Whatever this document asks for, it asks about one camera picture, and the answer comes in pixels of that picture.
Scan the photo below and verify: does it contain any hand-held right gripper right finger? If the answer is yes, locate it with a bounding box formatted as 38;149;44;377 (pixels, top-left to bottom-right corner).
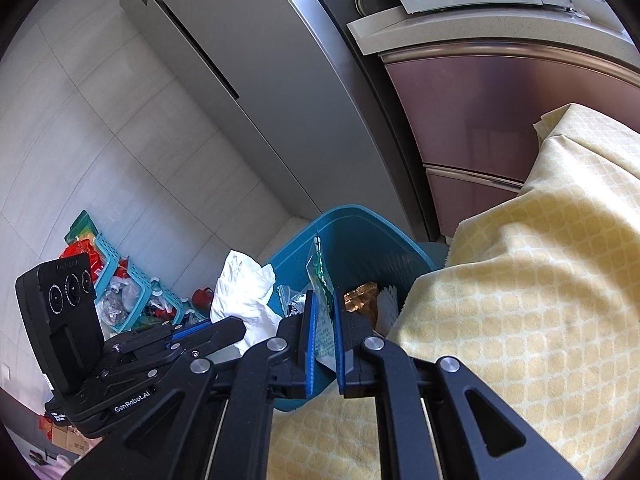
334;287;583;480

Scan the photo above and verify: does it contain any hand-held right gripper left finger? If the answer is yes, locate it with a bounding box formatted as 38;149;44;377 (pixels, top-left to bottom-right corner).
62;287;317;480

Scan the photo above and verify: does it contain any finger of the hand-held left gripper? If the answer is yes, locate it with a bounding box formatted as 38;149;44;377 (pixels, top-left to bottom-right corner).
172;317;247;361
105;320;213;361

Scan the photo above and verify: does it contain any white tissue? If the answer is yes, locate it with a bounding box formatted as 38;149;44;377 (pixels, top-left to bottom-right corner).
210;250;284;356

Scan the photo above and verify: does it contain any green snack packet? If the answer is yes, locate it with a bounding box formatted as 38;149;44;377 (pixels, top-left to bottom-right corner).
305;237;337;371

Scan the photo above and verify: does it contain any blue plastic trash bin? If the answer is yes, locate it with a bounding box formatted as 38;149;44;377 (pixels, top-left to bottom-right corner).
262;204;438;413

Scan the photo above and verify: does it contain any silver foil wrapper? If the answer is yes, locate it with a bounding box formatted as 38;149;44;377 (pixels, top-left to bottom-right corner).
276;285;308;318

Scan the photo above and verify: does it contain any gold foil wrapper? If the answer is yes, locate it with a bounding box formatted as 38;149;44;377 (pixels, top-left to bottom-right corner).
341;282;379;331

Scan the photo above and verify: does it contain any clear plastic bag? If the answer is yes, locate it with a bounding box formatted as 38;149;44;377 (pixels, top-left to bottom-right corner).
100;280;152;332

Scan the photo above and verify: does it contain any red bag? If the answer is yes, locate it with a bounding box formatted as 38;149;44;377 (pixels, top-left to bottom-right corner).
60;239;108;282

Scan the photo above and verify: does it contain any teal plastic basket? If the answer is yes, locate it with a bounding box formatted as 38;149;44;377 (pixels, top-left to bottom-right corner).
92;232;211;334

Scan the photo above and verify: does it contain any printed cardboard box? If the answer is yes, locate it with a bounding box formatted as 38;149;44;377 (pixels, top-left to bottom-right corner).
37;410;103;454

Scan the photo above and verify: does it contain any yellow patterned tablecloth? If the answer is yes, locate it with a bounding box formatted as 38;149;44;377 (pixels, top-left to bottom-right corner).
265;102;640;480

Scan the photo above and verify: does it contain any pink kitchen cabinet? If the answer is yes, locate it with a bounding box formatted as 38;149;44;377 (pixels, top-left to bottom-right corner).
377;45;640;242

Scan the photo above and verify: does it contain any silver refrigerator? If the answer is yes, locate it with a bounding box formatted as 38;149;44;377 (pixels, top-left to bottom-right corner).
120;0;417;241

